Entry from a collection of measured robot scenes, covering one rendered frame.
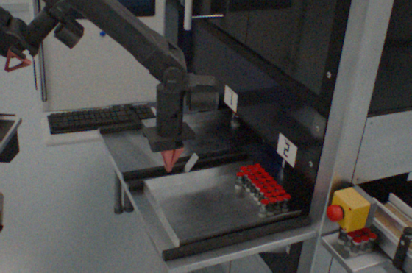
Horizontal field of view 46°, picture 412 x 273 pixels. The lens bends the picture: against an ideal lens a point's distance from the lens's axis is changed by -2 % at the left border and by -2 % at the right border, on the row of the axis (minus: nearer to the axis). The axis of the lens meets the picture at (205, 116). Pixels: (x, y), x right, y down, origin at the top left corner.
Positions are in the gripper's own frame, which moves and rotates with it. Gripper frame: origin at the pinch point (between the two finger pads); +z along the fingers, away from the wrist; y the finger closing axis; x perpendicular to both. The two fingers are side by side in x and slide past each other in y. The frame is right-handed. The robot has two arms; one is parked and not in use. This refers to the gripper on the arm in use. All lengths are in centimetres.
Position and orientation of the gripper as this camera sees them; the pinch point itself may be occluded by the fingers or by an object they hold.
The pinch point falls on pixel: (168, 167)
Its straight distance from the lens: 110.7
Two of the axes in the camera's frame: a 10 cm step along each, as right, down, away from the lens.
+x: -4.1, -4.3, 8.1
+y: 9.1, -1.4, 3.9
